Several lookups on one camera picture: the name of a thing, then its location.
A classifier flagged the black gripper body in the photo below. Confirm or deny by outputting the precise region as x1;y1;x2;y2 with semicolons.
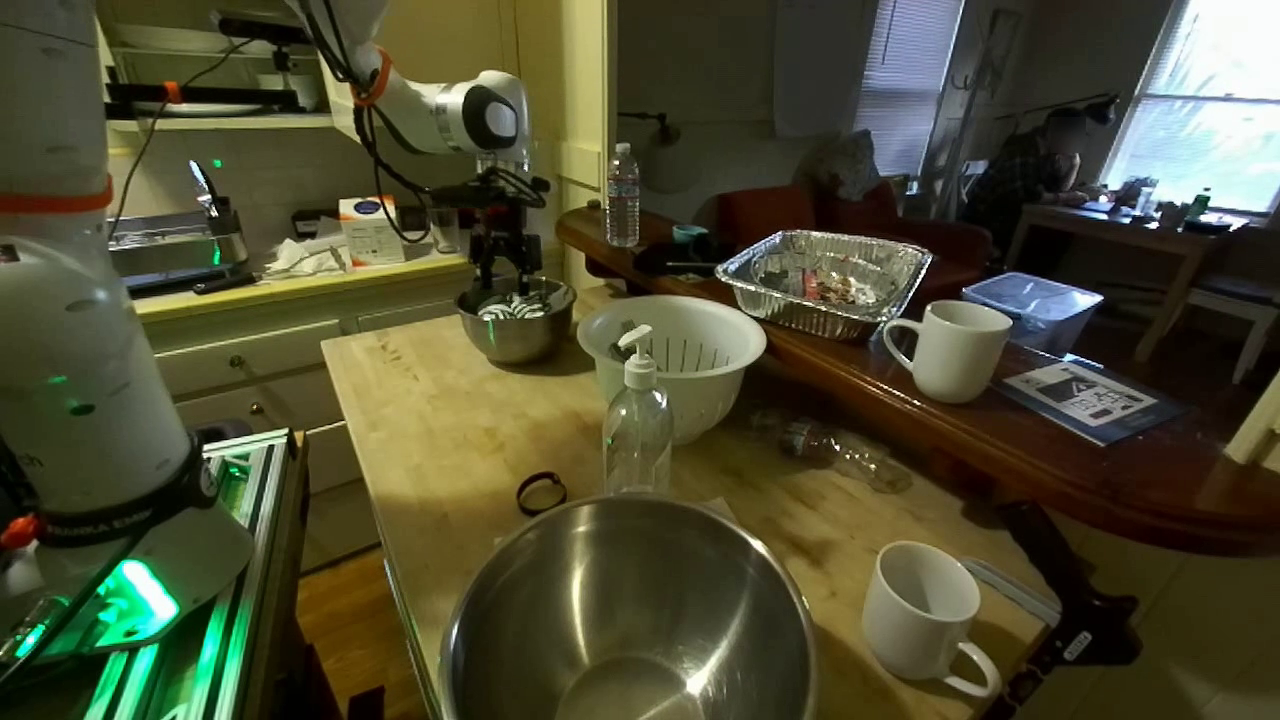
430;165;547;268

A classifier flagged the white green striped towel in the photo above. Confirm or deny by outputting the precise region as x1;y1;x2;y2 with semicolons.
477;296;550;324

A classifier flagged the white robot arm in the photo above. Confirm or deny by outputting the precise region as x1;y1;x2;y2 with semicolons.
289;0;547;298

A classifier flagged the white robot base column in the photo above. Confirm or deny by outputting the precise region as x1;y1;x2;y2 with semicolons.
0;0;187;514

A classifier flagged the small silver bowl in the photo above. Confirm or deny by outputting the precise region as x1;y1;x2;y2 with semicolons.
457;276;576;368

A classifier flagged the large silver mixing bowl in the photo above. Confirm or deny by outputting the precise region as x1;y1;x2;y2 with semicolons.
444;494;816;720

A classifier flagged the tissue box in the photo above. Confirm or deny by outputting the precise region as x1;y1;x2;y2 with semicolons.
337;197;405;263

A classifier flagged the clear plastic water bottle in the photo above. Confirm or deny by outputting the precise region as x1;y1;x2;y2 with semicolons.
608;138;640;247

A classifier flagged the white plastic colander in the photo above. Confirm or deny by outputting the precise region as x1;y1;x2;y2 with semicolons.
576;296;769;445

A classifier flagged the clear pump spray bottle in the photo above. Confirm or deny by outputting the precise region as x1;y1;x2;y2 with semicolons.
605;324;670;493

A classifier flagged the white cabinet with drawers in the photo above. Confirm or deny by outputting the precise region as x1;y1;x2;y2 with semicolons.
137;254;468;573

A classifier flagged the aluminium foil tray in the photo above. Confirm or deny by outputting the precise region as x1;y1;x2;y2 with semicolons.
716;227;933;340

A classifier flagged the crumpled clear plastic wrap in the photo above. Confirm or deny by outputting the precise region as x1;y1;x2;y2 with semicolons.
784;421;909;493

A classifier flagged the white mug on counter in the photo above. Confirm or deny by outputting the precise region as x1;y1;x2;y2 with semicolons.
883;298;1011;405

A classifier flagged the metal robot mounting stand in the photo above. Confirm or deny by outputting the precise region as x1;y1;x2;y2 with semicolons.
0;428;305;720

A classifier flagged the person at window desk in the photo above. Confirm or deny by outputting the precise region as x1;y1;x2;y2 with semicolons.
958;108;1088;251

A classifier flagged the clear plastic container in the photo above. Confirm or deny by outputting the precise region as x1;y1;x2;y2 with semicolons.
965;272;1099;352

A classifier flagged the white mug near front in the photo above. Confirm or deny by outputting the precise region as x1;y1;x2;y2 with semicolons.
859;540;999;699

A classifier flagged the wooden desk by window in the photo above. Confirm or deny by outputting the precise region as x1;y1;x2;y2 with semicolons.
1007;202;1248;362

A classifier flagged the dark wooden counter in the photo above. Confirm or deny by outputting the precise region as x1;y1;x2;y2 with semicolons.
556;200;1280;558

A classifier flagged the printed booklet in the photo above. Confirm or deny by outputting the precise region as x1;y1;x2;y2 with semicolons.
999;359;1179;446

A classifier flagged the black ring green handle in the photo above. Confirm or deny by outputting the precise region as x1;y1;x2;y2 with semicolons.
517;472;569;514

